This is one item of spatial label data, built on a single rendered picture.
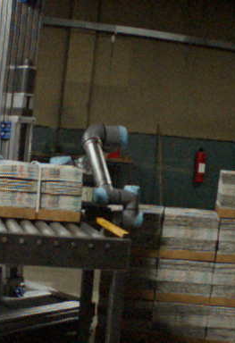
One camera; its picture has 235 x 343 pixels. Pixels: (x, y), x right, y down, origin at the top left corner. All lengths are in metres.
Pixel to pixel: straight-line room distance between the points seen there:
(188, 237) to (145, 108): 7.00
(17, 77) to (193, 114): 7.08
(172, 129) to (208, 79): 1.05
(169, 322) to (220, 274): 0.36
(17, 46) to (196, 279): 1.58
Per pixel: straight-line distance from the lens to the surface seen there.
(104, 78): 9.97
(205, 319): 3.32
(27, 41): 3.58
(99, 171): 3.06
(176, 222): 3.21
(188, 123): 10.36
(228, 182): 3.21
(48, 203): 2.75
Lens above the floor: 1.17
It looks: 3 degrees down
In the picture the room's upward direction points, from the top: 5 degrees clockwise
